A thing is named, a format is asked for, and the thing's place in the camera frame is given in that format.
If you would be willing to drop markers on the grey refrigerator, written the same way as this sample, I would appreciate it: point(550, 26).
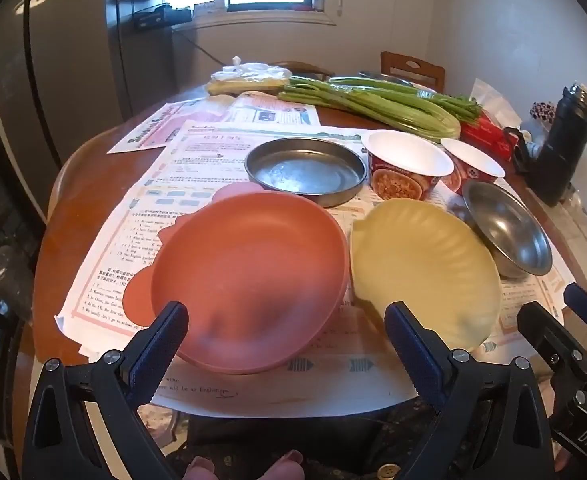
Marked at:
point(63, 85)

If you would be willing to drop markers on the black thermos bottle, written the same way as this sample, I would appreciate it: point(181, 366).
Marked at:
point(563, 155)

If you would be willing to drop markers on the small printed paper bowl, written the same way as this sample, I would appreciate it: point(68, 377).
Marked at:
point(473, 157)

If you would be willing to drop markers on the stainless steel bowl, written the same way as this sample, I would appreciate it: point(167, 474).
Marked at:
point(511, 235)

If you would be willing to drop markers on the yellow scalloped plate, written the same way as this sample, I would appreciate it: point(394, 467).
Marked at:
point(423, 260)

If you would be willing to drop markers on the wooden chair with cutout back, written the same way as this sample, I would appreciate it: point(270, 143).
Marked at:
point(412, 67)

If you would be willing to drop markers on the small white bottle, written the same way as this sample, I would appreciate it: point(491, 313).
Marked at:
point(533, 149)

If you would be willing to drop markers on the pink plastic plate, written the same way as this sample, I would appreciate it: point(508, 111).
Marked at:
point(253, 260)

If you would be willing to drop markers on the person's left hand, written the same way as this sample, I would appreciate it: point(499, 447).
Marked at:
point(273, 470)

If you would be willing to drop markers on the round metal pan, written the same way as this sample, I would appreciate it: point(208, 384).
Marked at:
point(303, 172)

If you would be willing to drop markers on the green celery bunch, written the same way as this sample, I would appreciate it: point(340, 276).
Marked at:
point(373, 105)

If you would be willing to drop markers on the wooden chair with curved back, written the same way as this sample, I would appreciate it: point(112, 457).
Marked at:
point(303, 66)

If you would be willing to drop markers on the steel basin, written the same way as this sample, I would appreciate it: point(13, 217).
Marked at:
point(383, 77)

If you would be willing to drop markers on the dotted dark ornament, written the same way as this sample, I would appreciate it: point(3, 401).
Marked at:
point(543, 111)

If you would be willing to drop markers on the plastic bag with yellow food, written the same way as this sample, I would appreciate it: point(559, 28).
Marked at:
point(248, 80)

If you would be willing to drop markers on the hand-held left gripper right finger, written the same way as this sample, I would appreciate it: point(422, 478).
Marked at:
point(413, 347)

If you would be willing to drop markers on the large printed paper bowl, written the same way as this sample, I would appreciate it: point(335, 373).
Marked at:
point(406, 152)

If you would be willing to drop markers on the large white printed newspaper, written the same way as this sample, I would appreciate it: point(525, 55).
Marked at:
point(203, 160)

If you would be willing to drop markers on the red tissue box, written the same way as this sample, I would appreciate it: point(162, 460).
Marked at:
point(488, 132)

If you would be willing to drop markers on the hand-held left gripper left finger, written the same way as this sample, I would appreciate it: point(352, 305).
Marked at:
point(161, 342)

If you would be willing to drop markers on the pink printed newspaper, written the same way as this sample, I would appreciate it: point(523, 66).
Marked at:
point(173, 122)

